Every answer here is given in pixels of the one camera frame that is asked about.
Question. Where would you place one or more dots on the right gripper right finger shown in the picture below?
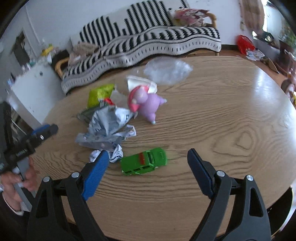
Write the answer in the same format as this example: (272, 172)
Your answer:
(249, 219)

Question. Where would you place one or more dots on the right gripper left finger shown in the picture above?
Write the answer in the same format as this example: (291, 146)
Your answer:
(60, 211)

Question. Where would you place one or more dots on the green toy car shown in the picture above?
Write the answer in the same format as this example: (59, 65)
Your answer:
(143, 162)

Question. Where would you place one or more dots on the person's left hand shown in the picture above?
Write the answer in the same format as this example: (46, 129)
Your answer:
(9, 179)

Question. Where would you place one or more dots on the white cabinet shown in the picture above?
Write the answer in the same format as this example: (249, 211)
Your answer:
(35, 93)

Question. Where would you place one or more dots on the crumpled silver foil bag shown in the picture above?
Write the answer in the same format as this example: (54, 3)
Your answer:
(107, 129)

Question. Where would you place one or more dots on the crumpled paper ball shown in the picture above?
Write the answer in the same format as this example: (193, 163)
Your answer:
(114, 156)

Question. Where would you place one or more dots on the yellow-green snack bag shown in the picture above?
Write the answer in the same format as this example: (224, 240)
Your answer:
(99, 93)

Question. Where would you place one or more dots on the beige dotted clothing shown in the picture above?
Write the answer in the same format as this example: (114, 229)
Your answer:
(81, 51)

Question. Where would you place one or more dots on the purple pink toy figure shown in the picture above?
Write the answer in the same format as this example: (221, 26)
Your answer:
(147, 104)

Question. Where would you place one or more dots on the clear plastic bag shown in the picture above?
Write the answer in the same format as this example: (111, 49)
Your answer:
(167, 70)

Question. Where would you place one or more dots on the red plastic bag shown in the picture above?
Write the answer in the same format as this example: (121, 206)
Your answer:
(244, 44)

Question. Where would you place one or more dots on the black white striped sofa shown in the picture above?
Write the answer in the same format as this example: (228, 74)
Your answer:
(132, 34)

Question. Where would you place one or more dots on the potted green plant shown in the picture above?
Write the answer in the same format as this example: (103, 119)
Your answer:
(286, 59)

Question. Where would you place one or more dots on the brown patterned curtain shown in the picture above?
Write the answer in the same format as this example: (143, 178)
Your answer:
(252, 13)

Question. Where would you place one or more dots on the pink cartoon cushion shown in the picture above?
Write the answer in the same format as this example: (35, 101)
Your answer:
(189, 17)

